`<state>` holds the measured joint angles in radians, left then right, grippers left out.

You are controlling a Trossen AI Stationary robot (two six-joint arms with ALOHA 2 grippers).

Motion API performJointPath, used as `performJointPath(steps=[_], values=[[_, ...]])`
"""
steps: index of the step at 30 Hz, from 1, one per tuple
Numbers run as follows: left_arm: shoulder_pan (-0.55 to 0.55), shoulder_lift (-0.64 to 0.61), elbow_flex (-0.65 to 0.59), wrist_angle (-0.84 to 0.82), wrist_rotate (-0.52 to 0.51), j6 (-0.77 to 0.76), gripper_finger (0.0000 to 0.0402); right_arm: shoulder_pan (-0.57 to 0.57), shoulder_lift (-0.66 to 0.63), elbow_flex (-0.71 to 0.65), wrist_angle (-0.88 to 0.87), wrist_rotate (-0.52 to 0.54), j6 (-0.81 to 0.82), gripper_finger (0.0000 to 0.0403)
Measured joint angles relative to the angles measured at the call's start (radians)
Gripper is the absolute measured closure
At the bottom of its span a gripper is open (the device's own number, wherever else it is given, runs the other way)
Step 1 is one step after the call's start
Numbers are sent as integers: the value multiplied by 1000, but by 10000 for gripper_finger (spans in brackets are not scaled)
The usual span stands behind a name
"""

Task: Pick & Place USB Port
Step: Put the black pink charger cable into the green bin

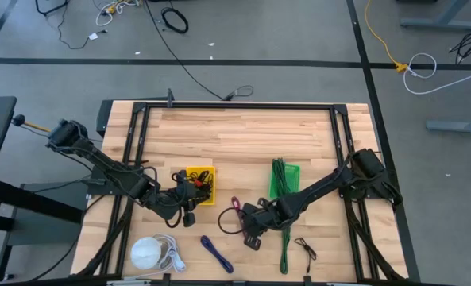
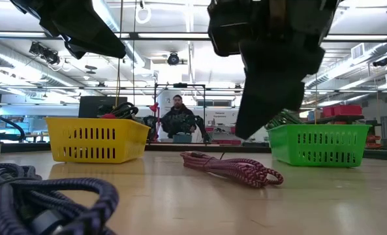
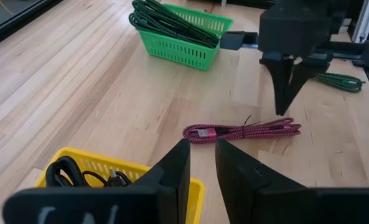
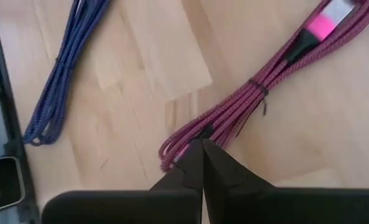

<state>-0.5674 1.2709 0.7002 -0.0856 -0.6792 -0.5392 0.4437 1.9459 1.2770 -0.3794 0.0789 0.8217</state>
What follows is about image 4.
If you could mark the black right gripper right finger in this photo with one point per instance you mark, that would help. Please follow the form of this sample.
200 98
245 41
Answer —
221 174

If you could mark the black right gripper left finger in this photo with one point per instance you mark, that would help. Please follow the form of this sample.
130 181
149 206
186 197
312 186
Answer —
187 177

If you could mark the black box with silver rim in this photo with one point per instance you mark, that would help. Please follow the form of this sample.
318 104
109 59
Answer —
0 183

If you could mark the black aluminium table frame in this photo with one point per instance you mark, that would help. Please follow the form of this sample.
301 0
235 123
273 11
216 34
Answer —
3 93

